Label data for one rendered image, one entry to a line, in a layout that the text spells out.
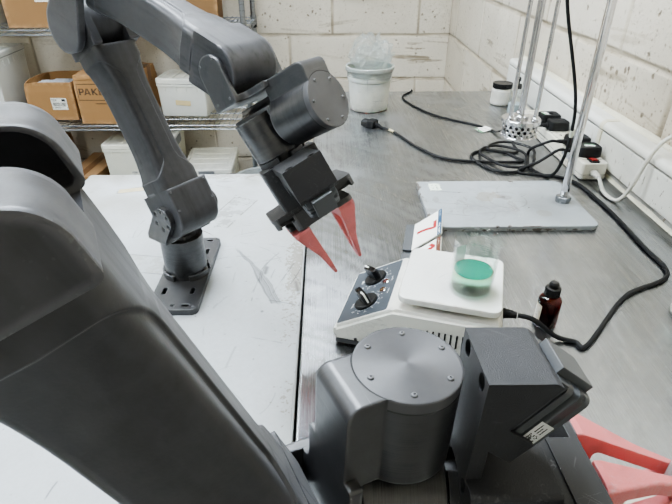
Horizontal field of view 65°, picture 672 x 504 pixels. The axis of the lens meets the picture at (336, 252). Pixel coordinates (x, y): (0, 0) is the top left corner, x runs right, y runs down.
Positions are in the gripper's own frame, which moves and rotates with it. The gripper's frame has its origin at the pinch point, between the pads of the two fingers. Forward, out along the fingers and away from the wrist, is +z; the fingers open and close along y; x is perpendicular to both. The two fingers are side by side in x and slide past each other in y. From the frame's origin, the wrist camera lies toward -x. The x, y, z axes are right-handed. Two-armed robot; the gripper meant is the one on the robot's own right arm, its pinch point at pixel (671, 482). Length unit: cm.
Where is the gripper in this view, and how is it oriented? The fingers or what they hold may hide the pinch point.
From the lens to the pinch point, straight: 41.0
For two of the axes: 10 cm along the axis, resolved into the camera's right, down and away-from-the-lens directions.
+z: 10.0, 0.1, 0.6
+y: -0.5, -5.1, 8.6
